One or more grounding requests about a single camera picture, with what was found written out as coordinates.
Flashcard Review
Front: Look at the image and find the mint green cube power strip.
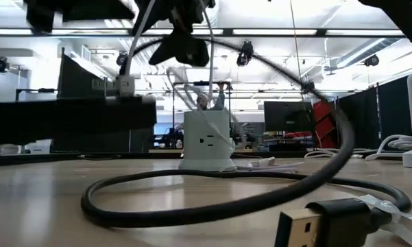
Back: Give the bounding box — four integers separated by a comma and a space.
178, 110, 237, 172

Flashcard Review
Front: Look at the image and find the white labelled USB cable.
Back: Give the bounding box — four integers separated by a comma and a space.
90, 0, 241, 148

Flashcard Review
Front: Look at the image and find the white background box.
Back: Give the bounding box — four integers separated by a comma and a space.
24, 139, 52, 155

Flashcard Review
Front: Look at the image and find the thick white power cord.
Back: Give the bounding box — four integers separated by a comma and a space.
365, 134, 412, 162

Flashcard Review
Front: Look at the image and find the black monitor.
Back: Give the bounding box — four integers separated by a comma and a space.
263, 101, 315, 133

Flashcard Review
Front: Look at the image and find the lavender USB cable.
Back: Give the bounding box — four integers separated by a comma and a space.
236, 156, 304, 174

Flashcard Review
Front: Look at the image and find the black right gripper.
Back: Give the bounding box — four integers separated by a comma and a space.
132, 0, 216, 67

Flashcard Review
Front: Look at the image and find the person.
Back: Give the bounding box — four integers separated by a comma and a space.
195, 82, 227, 111

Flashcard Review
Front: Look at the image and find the black aluminium table frame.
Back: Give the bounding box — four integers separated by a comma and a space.
0, 150, 308, 168

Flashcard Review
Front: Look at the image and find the black overhead light bar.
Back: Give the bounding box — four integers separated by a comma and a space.
0, 27, 407, 38

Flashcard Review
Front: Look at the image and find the thick black USB cable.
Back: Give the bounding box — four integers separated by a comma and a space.
80, 36, 412, 247

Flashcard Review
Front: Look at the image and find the red storage rack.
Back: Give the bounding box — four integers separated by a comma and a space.
311, 99, 338, 150

